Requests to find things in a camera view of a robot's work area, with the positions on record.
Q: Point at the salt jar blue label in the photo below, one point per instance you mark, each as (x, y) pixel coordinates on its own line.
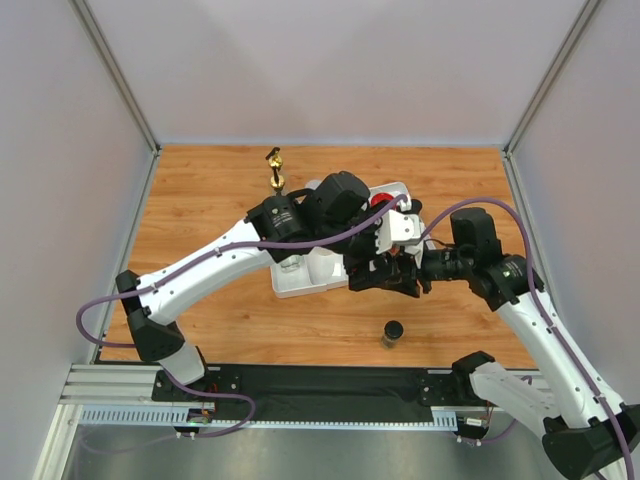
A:
(313, 184)

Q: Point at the glass oil bottle dark sauce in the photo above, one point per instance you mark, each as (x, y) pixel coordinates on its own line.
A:
(277, 180)

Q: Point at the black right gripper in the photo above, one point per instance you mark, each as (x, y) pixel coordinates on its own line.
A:
(417, 270)

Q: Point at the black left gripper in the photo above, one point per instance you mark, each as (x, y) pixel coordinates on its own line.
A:
(360, 273)

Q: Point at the left aluminium corner post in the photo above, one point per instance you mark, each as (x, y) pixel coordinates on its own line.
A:
(99, 41)

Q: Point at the aluminium frame rail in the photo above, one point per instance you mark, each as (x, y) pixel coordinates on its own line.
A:
(269, 396)

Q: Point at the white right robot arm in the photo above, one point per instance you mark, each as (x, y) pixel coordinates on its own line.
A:
(585, 426)

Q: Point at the red lid sauce jar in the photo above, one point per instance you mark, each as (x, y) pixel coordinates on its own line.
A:
(380, 198)

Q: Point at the small black lid spice jar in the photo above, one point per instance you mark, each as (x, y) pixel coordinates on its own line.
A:
(392, 332)
(415, 208)

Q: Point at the aluminium corner post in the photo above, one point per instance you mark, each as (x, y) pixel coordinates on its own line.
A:
(561, 58)
(99, 41)

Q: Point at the right aluminium corner post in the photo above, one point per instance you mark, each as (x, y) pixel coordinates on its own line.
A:
(561, 58)

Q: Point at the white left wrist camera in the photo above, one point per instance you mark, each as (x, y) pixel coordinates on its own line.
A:
(400, 232)

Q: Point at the glass oil bottle brown sauce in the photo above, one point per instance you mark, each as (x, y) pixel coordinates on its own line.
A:
(274, 160)

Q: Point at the clear glass oil bottle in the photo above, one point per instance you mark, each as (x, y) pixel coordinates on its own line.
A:
(292, 263)

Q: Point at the white divided organizer tray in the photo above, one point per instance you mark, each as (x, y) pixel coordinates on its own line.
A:
(324, 269)

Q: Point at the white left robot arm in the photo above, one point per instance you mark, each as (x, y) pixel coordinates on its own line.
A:
(340, 214)

